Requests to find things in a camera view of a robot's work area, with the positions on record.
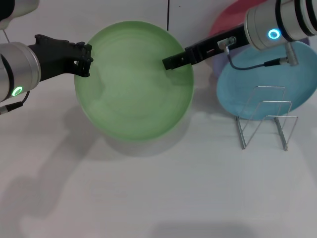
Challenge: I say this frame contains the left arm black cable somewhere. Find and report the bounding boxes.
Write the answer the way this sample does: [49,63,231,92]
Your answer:
[0,90,32,116]

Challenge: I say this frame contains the purple round plate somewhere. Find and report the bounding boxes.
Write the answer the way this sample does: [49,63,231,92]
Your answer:
[212,37,310,78]

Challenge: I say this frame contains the green round plate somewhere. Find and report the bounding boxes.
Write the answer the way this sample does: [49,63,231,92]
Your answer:
[74,20,195,142]

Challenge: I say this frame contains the red round plate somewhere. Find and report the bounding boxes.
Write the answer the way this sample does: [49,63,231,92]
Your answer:
[209,2,263,38]

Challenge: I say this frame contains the metal wire plate rack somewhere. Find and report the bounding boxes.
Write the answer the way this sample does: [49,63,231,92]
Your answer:
[234,86,299,151]

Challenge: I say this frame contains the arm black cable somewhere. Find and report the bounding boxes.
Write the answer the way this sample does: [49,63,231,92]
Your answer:
[217,36,302,70]
[0,90,32,116]

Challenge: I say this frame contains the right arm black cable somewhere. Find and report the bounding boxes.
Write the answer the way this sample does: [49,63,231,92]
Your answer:
[217,36,302,70]

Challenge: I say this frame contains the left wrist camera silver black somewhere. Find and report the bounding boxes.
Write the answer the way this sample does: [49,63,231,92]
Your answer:
[0,0,40,28]

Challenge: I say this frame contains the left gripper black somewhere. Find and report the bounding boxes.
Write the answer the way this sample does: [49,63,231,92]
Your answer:
[27,34,94,82]

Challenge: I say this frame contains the teal round plate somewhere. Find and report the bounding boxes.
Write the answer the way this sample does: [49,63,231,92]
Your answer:
[216,41,317,121]

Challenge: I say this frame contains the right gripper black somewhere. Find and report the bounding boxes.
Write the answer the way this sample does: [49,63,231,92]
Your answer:
[162,24,251,71]

